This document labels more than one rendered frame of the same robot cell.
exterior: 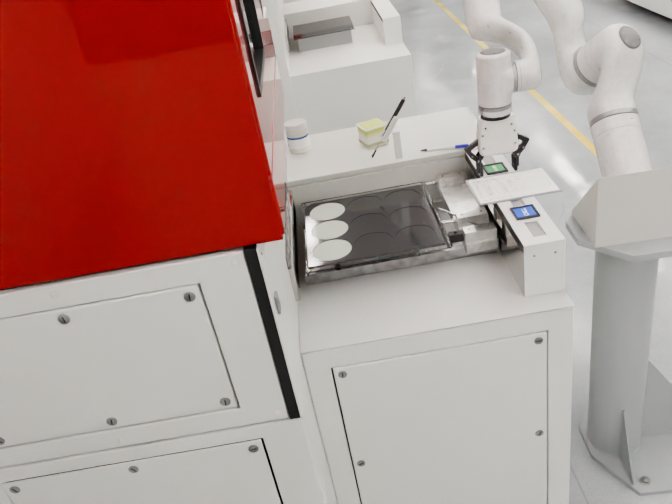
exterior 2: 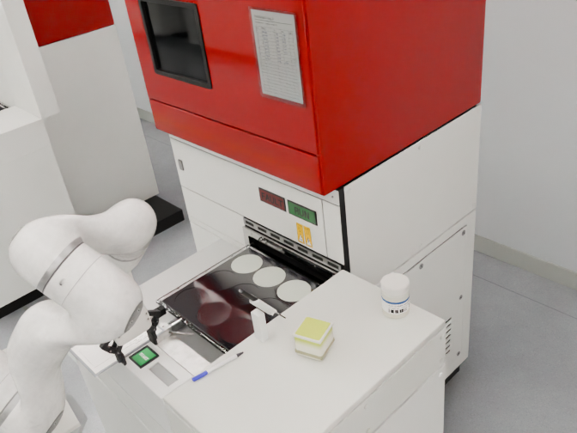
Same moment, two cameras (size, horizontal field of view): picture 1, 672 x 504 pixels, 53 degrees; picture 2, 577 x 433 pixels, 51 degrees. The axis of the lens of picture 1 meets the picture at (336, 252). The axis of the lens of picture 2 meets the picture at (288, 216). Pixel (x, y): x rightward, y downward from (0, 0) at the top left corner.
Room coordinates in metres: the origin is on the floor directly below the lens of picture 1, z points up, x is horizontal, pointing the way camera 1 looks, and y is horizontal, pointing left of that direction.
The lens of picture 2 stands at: (2.77, -0.92, 2.02)
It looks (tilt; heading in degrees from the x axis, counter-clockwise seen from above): 31 degrees down; 139
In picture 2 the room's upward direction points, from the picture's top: 8 degrees counter-clockwise
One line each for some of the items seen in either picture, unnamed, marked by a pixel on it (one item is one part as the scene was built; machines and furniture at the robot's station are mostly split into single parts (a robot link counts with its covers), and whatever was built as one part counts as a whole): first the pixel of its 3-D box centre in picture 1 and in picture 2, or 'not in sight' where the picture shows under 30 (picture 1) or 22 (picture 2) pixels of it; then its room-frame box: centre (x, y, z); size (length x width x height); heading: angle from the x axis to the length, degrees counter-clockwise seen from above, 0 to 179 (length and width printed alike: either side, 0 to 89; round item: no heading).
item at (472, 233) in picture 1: (479, 231); not in sight; (1.44, -0.36, 0.89); 0.08 x 0.03 x 0.03; 88
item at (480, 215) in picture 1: (471, 217); (156, 334); (1.52, -0.37, 0.89); 0.08 x 0.03 x 0.03; 88
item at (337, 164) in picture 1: (385, 162); (312, 379); (1.97, -0.21, 0.89); 0.62 x 0.35 x 0.14; 88
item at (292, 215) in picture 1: (293, 240); (290, 260); (1.58, 0.11, 0.89); 0.44 x 0.02 x 0.10; 178
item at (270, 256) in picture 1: (278, 233); (252, 207); (1.40, 0.13, 1.02); 0.82 x 0.03 x 0.40; 178
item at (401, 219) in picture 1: (369, 223); (242, 295); (1.58, -0.10, 0.90); 0.34 x 0.34 x 0.01; 88
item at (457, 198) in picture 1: (465, 213); (174, 355); (1.59, -0.37, 0.87); 0.36 x 0.08 x 0.03; 178
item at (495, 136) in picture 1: (496, 131); (126, 317); (1.61, -0.47, 1.08); 0.10 x 0.07 x 0.11; 89
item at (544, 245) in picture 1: (509, 213); (125, 355); (1.51, -0.46, 0.89); 0.55 x 0.09 x 0.14; 178
